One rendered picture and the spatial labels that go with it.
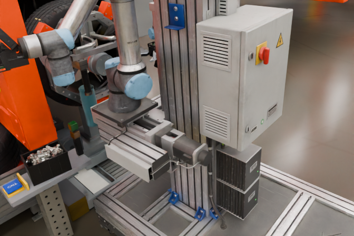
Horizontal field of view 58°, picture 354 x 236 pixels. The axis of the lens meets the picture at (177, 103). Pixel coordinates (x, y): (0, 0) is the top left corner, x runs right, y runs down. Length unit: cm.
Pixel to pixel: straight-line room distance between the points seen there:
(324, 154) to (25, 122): 202
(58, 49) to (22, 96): 67
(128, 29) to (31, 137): 92
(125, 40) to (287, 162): 163
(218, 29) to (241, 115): 31
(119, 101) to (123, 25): 38
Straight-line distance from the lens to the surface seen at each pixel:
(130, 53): 125
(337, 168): 253
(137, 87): 127
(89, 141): 240
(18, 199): 176
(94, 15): 202
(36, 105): 183
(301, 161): 252
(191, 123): 145
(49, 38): 115
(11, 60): 115
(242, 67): 110
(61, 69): 118
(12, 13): 169
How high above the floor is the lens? 153
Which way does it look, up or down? 29 degrees down
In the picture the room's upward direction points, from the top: 4 degrees counter-clockwise
